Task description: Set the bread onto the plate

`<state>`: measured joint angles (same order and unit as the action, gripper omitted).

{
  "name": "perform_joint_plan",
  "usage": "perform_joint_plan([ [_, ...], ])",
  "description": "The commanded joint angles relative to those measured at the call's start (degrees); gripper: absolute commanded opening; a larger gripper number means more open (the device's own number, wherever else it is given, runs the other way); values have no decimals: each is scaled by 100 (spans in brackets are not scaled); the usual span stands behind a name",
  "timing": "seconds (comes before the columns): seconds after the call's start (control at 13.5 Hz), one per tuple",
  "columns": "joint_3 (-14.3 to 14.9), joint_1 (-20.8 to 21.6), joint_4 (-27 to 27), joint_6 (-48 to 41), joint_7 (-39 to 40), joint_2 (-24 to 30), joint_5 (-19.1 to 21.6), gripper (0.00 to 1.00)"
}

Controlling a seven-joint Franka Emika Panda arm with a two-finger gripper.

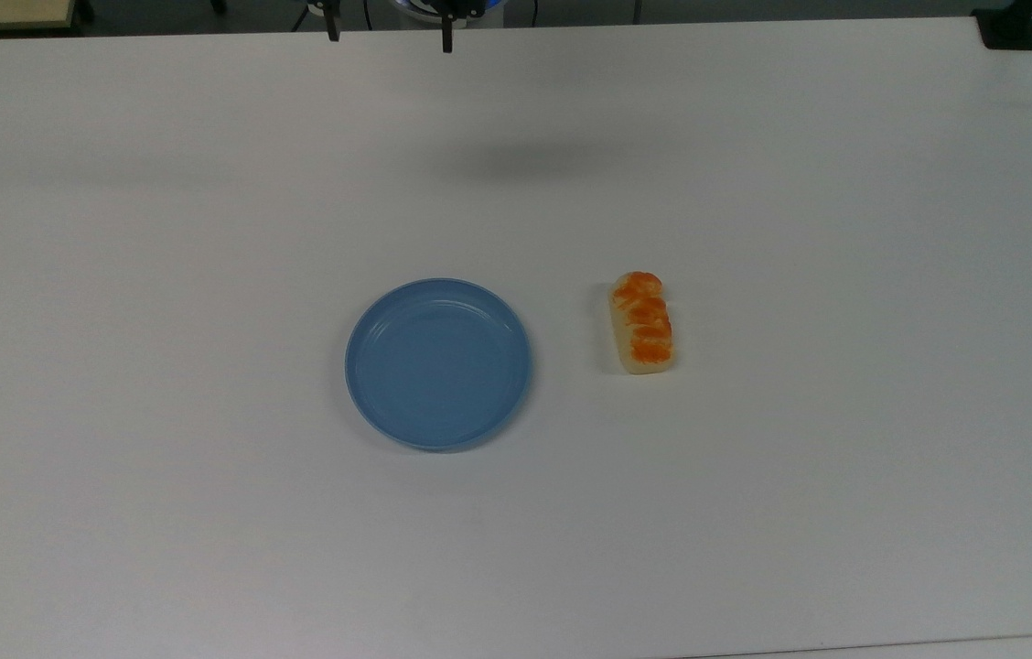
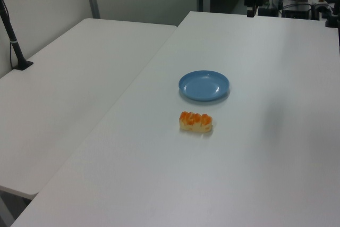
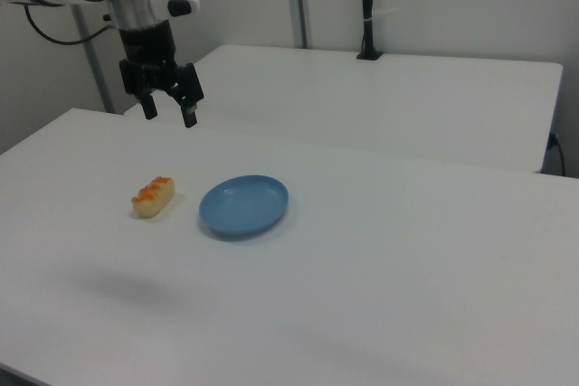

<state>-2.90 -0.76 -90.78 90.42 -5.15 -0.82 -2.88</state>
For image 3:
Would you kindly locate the blue round plate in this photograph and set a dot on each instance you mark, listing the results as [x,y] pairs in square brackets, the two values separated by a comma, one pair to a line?
[244,205]

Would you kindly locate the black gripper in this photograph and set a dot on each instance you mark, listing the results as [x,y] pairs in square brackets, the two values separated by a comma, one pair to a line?
[147,49]

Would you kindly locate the bread with orange topping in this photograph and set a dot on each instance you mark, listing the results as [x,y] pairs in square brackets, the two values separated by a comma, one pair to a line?
[154,198]

